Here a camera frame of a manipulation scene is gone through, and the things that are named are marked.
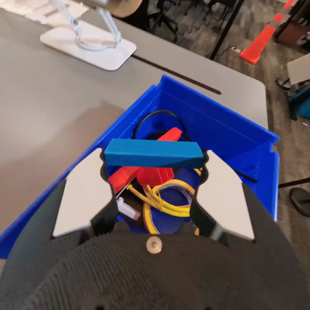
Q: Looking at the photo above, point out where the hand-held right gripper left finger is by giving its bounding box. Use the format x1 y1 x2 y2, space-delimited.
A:
52 148 119 238

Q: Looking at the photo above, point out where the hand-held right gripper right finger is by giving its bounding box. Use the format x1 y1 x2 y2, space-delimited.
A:
190 150 255 241

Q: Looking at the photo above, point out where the white cable with plug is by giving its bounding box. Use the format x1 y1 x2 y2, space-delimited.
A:
116 197 141 221

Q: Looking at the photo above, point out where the blue bin with marker sticker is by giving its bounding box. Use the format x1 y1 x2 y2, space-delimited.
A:
0 74 280 259

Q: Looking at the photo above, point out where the red plastic block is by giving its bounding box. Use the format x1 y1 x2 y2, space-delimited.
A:
136 167 175 187

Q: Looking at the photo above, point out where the blue foam block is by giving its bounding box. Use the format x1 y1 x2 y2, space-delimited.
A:
104 139 205 169

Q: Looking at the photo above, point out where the red plastic wedge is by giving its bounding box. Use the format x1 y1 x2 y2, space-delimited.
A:
108 127 183 193

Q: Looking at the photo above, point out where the yellow tape roll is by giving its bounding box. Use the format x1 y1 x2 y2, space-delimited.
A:
142 179 200 236

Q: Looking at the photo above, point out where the person's black shoe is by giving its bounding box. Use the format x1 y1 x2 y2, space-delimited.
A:
289 187 310 217

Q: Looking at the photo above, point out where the orange plastic piece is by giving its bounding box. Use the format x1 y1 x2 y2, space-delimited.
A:
239 0 295 65

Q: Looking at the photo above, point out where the wooden desk with black legs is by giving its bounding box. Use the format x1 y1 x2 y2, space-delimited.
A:
209 0 245 60

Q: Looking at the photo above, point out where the yellow cable coil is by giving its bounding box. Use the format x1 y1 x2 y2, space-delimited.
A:
127 167 203 217

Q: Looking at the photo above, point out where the black cable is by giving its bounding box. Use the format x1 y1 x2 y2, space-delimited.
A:
133 110 258 183

